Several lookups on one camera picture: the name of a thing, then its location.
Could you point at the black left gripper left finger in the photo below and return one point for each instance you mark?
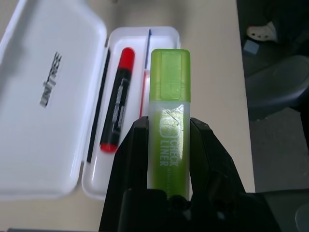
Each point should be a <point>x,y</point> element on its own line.
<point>128,157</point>

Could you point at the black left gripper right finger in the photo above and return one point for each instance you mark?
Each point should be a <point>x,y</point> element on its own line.
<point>207,157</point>

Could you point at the black marker with red cap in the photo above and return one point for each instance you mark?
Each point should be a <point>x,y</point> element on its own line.
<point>118,96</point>

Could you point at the green highlighter pen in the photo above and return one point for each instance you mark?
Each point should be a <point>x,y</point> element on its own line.
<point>169,96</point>

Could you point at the white plastic pencil case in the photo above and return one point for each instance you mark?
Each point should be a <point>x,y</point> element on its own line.
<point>36,72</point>

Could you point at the blue-grey floor box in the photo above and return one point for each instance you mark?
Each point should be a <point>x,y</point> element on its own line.
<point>251,47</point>

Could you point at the white bystander shoe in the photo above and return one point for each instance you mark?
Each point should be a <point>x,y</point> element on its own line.
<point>262,31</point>

